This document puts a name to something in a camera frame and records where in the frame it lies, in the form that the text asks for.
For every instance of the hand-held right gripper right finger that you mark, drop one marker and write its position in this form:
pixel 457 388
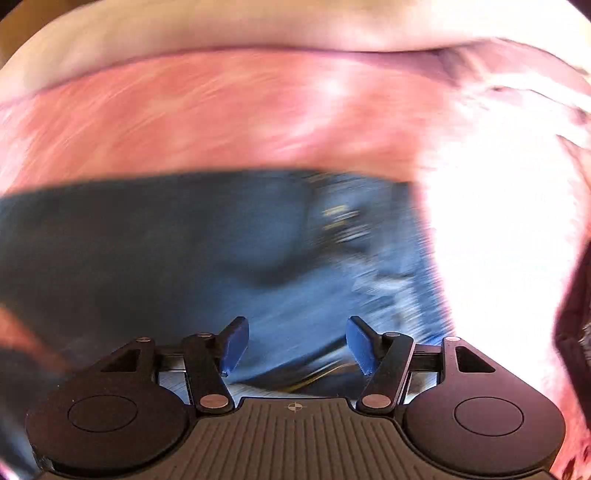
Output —
pixel 362 347

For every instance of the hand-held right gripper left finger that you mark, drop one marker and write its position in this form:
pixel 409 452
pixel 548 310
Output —
pixel 235 345

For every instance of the blue jeans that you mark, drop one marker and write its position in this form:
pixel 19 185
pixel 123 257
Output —
pixel 184 249

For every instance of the pink rose blanket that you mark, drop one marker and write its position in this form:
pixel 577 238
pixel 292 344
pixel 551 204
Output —
pixel 240 115

